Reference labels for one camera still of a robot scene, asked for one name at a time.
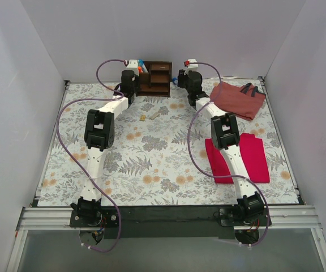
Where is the green highlighter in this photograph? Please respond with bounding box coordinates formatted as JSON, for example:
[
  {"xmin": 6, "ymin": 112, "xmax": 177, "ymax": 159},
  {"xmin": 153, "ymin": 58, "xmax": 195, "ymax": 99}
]
[{"xmin": 141, "ymin": 64, "xmax": 148, "ymax": 73}]

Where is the brown wooden desk organizer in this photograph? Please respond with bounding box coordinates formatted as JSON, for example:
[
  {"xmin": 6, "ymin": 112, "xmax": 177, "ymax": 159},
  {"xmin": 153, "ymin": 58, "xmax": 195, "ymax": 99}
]
[{"xmin": 136, "ymin": 61, "xmax": 172, "ymax": 97}]

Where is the beige eraser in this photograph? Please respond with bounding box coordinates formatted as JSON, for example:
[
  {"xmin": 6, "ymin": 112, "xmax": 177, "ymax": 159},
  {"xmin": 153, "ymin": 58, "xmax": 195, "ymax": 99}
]
[{"xmin": 149, "ymin": 112, "xmax": 160, "ymax": 120}]

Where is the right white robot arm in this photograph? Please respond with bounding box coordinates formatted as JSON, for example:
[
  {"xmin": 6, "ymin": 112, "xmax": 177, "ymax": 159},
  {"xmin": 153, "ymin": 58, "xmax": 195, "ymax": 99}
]
[{"xmin": 177, "ymin": 69, "xmax": 265, "ymax": 225}]

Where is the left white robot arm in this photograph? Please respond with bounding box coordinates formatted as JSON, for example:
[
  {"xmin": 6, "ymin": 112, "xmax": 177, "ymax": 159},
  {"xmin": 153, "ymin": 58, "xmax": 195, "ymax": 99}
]
[{"xmin": 71, "ymin": 69, "xmax": 140, "ymax": 227}]

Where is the terracotta folded shirt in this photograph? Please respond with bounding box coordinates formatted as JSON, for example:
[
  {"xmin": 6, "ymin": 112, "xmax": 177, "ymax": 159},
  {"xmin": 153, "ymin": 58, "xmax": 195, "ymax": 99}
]
[{"xmin": 209, "ymin": 82, "xmax": 266, "ymax": 121}]

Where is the floral table mat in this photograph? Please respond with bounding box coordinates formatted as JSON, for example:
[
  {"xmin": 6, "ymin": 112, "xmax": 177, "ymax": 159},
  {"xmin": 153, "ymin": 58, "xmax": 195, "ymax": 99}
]
[{"xmin": 37, "ymin": 79, "xmax": 301, "ymax": 207}]

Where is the crimson folded cloth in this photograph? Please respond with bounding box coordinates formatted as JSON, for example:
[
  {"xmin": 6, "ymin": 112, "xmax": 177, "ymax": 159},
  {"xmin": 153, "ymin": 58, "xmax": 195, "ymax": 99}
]
[{"xmin": 205, "ymin": 133, "xmax": 270, "ymax": 184}]

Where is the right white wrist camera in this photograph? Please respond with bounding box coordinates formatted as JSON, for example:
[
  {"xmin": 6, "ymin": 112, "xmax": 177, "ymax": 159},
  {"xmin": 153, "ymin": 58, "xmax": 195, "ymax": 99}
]
[{"xmin": 184, "ymin": 59, "xmax": 198, "ymax": 73}]

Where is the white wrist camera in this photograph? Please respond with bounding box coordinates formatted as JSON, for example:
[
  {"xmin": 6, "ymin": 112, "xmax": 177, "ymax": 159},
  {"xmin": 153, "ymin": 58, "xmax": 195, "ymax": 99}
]
[
  {"xmin": 125, "ymin": 59, "xmax": 139, "ymax": 76},
  {"xmin": 184, "ymin": 59, "xmax": 198, "ymax": 73}
]

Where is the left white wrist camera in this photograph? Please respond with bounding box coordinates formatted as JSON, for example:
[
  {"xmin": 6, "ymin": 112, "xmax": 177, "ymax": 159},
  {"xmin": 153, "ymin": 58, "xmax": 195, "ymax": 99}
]
[{"xmin": 125, "ymin": 59, "xmax": 139, "ymax": 76}]

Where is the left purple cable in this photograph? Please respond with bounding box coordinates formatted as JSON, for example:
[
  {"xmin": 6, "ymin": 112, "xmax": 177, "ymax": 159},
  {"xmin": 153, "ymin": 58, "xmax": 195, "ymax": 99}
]
[{"xmin": 55, "ymin": 58, "xmax": 130, "ymax": 253}]

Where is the purple cable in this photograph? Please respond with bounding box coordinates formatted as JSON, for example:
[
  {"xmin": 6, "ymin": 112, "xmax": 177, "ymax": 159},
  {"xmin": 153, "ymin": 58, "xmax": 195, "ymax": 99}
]
[
  {"xmin": 55, "ymin": 58, "xmax": 130, "ymax": 253},
  {"xmin": 187, "ymin": 61, "xmax": 272, "ymax": 247}
]

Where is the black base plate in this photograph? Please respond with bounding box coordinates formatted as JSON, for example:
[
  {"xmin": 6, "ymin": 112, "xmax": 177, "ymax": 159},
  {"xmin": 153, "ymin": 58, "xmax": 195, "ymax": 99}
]
[{"xmin": 69, "ymin": 203, "xmax": 271, "ymax": 240}]

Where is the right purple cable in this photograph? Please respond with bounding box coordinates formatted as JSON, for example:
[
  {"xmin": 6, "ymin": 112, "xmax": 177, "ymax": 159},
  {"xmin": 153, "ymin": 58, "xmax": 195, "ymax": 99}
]
[{"xmin": 187, "ymin": 61, "xmax": 272, "ymax": 247}]

